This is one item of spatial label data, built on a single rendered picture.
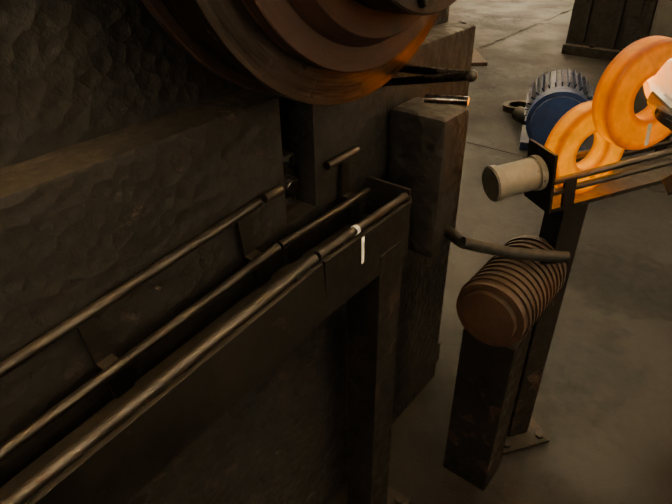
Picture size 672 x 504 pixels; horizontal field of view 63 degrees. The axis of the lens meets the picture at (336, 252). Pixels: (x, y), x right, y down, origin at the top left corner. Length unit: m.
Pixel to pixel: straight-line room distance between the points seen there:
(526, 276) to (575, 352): 0.73
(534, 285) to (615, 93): 0.32
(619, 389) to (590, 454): 0.24
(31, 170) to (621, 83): 0.72
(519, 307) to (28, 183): 0.71
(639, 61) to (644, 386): 0.99
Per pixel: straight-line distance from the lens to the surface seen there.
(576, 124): 0.97
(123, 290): 0.59
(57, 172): 0.54
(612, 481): 1.42
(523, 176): 0.95
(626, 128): 0.90
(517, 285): 0.95
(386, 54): 0.63
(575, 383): 1.59
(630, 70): 0.87
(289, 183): 0.74
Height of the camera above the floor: 1.07
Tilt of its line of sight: 33 degrees down
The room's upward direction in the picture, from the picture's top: 1 degrees counter-clockwise
